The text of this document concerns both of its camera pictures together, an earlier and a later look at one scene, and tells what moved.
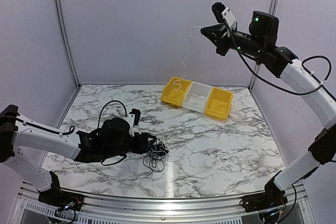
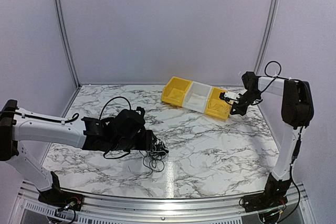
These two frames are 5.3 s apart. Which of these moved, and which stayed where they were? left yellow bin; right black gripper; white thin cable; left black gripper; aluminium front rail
Moved: white thin cable; right black gripper
Stayed: left yellow bin; aluminium front rail; left black gripper
